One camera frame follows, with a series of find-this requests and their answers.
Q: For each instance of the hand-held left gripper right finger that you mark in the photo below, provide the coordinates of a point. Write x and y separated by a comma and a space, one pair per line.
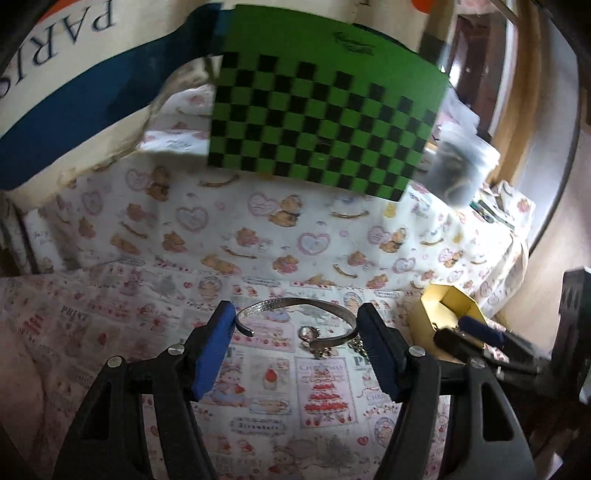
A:
381, 357

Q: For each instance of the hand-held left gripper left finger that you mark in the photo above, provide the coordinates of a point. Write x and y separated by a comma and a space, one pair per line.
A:
213, 350

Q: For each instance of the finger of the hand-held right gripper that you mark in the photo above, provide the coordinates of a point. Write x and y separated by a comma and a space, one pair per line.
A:
455, 344
480, 330

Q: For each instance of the yellow paper box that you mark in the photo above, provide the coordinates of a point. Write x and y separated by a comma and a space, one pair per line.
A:
429, 318

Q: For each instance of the strawberry print cloth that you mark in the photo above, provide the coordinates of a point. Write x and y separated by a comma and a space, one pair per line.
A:
277, 415

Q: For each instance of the bear print cloth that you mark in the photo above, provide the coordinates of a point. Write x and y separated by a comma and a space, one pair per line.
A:
207, 230

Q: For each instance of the clear plastic container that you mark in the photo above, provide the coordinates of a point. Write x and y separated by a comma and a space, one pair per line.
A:
461, 170

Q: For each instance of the green black checkered board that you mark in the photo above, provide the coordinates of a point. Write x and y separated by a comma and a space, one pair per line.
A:
323, 115

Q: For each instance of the white blue Paris bag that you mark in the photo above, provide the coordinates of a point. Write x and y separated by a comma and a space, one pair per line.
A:
69, 50

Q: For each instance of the wooden door frame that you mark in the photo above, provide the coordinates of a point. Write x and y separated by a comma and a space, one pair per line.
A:
531, 138

